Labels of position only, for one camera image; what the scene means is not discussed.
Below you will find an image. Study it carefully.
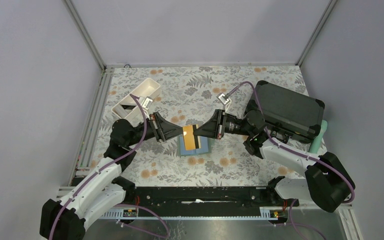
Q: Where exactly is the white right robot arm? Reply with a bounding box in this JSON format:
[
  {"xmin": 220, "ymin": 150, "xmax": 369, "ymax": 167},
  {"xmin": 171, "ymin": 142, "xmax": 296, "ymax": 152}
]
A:
[{"xmin": 193, "ymin": 109, "xmax": 356, "ymax": 213}]

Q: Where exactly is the black hard carrying case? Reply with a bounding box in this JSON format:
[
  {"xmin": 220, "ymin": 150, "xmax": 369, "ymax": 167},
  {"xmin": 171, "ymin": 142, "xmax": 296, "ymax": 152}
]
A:
[{"xmin": 244, "ymin": 80, "xmax": 325, "ymax": 144}]

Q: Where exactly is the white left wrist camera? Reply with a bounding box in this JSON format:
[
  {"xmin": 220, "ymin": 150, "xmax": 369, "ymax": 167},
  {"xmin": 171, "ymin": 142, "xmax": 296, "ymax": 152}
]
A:
[{"xmin": 139, "ymin": 96, "xmax": 153, "ymax": 111}]

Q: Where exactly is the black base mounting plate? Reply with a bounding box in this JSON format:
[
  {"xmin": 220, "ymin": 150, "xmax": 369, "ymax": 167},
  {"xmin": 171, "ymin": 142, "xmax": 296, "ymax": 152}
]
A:
[{"xmin": 104, "ymin": 186, "xmax": 300, "ymax": 219}]

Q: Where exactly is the white rectangular plastic tray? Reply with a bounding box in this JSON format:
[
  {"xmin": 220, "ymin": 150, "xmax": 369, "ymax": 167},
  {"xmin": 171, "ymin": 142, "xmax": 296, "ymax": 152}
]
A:
[{"xmin": 111, "ymin": 77, "xmax": 162, "ymax": 122}]

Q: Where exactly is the mint green cylindrical object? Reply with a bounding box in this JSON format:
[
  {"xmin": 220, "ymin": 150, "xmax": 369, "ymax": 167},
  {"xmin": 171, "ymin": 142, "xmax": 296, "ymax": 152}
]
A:
[{"xmin": 308, "ymin": 120, "xmax": 328, "ymax": 154}]

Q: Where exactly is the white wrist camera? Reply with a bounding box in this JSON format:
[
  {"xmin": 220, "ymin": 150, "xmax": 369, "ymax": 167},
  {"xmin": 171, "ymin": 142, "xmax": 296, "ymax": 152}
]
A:
[
  {"xmin": 139, "ymin": 96, "xmax": 153, "ymax": 111},
  {"xmin": 217, "ymin": 92, "xmax": 232, "ymax": 107}
]

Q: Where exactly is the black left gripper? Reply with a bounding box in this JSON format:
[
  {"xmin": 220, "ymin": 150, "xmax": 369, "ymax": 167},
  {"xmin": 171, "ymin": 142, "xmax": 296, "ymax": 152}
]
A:
[{"xmin": 127, "ymin": 112, "xmax": 187, "ymax": 147}]

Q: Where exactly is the green card holder wallet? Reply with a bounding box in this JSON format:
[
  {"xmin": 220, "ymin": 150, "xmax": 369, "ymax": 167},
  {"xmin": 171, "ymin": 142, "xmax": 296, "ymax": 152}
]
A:
[{"xmin": 177, "ymin": 135, "xmax": 213, "ymax": 157}]

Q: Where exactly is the floral patterned table mat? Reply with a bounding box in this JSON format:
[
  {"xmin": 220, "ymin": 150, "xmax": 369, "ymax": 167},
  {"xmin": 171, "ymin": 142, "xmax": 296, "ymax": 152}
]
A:
[{"xmin": 89, "ymin": 65, "xmax": 339, "ymax": 187}]

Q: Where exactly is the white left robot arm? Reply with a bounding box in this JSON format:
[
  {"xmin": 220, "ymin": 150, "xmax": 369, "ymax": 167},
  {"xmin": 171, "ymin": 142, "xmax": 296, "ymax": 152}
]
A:
[{"xmin": 39, "ymin": 112, "xmax": 183, "ymax": 240}]

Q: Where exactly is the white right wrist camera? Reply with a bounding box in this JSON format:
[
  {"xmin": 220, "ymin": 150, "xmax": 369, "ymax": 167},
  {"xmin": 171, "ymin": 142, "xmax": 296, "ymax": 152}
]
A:
[{"xmin": 217, "ymin": 92, "xmax": 232, "ymax": 107}]

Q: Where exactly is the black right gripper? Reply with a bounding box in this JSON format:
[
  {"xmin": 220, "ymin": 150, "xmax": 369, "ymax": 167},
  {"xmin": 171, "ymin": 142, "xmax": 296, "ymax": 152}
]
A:
[{"xmin": 193, "ymin": 109, "xmax": 253, "ymax": 140}]

